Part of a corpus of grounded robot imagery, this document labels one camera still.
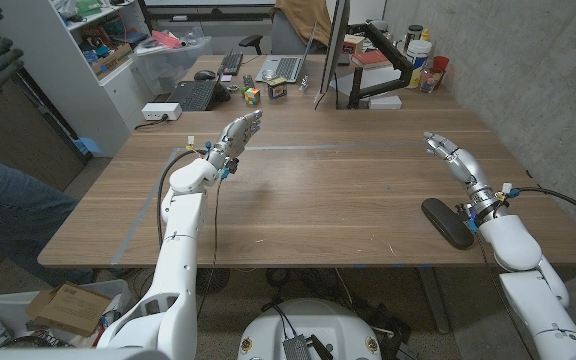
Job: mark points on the black glasses case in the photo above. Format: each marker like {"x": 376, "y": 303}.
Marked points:
{"x": 445, "y": 222}

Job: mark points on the small white flat box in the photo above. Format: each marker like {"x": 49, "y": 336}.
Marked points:
{"x": 385, "y": 102}

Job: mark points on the colourful puzzle cube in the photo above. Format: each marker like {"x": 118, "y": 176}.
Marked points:
{"x": 252, "y": 96}

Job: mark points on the small metal figure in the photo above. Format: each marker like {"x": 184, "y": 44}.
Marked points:
{"x": 304, "y": 84}

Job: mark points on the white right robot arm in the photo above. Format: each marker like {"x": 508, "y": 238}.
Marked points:
{"x": 513, "y": 245}

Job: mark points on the clear plastic storage bin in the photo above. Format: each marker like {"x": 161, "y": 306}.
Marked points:
{"x": 168, "y": 67}

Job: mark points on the black laptop keyboard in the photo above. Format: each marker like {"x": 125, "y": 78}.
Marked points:
{"x": 195, "y": 95}

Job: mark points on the brown cardboard shelf box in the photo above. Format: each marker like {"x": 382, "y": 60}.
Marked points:
{"x": 113, "y": 60}

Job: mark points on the orange white small box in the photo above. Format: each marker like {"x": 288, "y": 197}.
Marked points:
{"x": 354, "y": 44}

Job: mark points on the red cup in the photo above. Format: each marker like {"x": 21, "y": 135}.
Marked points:
{"x": 441, "y": 64}

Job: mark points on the white shelf cabinet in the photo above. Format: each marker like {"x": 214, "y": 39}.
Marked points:
{"x": 83, "y": 105}

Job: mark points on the white power strip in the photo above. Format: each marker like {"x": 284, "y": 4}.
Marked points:
{"x": 160, "y": 111}

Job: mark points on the black slim keyboard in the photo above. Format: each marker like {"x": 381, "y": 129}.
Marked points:
{"x": 230, "y": 63}

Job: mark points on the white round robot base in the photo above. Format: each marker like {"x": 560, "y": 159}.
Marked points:
{"x": 318, "y": 320}

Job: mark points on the flat brown cardboard box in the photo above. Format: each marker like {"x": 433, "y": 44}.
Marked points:
{"x": 73, "y": 310}

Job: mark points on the small printed tin box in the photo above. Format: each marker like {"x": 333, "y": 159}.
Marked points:
{"x": 277, "y": 89}

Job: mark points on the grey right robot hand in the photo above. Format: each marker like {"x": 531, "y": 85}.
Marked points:
{"x": 465, "y": 167}

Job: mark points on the clear glass with items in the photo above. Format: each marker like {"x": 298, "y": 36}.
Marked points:
{"x": 430, "y": 82}

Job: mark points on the black round fan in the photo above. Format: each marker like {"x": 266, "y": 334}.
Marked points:
{"x": 213, "y": 282}

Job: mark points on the tan jacket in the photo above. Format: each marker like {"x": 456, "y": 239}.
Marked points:
{"x": 303, "y": 17}

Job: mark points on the white paper sheet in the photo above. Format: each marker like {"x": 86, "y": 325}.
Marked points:
{"x": 383, "y": 75}

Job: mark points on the white plastic jar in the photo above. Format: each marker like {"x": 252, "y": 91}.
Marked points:
{"x": 419, "y": 55}

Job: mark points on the blue tape piece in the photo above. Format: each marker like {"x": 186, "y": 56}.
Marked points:
{"x": 88, "y": 145}

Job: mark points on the computer monitor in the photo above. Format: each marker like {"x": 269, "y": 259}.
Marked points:
{"x": 335, "y": 45}

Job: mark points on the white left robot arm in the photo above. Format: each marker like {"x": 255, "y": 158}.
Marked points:
{"x": 180, "y": 260}

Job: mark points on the red book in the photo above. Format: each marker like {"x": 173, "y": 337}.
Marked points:
{"x": 370, "y": 58}

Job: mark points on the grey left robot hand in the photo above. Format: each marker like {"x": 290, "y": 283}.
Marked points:
{"x": 238, "y": 137}

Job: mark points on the small clear glass jar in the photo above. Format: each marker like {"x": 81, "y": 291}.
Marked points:
{"x": 268, "y": 75}

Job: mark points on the black remote control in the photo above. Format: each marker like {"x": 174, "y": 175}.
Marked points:
{"x": 248, "y": 81}

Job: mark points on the yellow bottle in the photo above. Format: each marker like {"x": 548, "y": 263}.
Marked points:
{"x": 424, "y": 35}

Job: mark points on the black computer mouse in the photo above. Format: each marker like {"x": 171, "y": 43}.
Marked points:
{"x": 205, "y": 75}

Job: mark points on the grey table leg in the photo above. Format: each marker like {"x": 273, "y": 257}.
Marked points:
{"x": 433, "y": 300}

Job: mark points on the silver open laptop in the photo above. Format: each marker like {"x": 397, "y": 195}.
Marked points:
{"x": 283, "y": 67}

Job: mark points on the grey office chair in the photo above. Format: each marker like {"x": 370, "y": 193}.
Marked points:
{"x": 288, "y": 37}

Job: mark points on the pink package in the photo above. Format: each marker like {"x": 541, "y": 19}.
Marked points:
{"x": 165, "y": 39}

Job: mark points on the white plastic bin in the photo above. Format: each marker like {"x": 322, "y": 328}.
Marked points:
{"x": 13, "y": 305}

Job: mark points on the person in blue jeans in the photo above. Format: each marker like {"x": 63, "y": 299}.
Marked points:
{"x": 13, "y": 215}

